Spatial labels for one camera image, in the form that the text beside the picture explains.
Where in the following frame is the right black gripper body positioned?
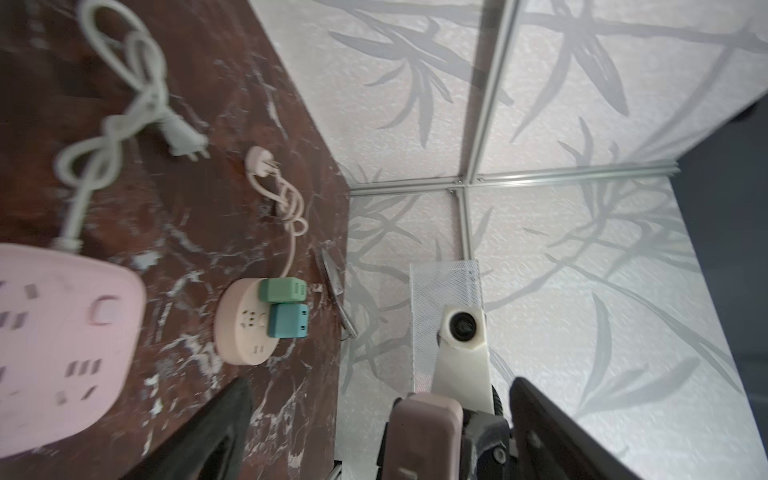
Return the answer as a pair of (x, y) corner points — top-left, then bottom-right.
(376, 410), (514, 479)

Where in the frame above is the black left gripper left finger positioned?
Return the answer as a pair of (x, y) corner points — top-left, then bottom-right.
(124, 378), (253, 479)

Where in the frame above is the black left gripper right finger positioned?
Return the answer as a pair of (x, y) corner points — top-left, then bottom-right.
(509, 377), (639, 480)

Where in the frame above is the teal USB charger plug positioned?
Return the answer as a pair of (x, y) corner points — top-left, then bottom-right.
(267, 303), (309, 339)

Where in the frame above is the green USB charger plug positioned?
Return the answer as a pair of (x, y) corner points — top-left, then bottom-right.
(258, 277), (307, 304)

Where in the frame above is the pink charger plug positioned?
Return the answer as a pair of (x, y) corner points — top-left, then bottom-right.
(380, 393), (463, 479)

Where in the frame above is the beige round power strip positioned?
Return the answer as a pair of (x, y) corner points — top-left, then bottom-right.
(213, 145), (310, 367)

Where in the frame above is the pink square power strip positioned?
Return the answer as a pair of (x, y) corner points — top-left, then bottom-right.
(0, 0), (211, 460)

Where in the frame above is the silver metal garden trowel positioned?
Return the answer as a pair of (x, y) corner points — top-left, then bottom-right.
(316, 243), (359, 339)

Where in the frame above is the aluminium frame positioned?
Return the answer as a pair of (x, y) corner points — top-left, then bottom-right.
(350, 1), (680, 260)

